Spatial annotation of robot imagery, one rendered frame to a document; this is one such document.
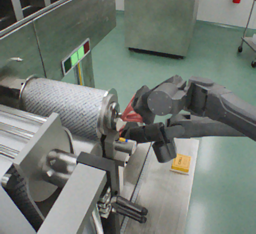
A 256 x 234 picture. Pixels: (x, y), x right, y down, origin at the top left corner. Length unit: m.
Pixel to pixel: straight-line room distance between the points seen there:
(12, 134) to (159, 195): 0.65
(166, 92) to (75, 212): 0.30
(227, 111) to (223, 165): 1.75
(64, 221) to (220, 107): 0.36
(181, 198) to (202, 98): 0.47
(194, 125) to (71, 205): 0.48
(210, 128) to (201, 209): 1.29
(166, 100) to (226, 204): 1.61
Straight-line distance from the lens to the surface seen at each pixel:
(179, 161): 0.97
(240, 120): 0.47
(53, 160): 0.42
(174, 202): 0.89
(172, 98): 0.47
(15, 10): 0.79
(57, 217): 0.28
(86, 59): 1.59
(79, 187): 0.29
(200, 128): 0.69
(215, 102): 0.50
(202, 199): 1.98
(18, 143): 0.37
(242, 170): 2.26
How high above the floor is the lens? 1.69
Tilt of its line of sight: 40 degrees down
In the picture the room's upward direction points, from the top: straight up
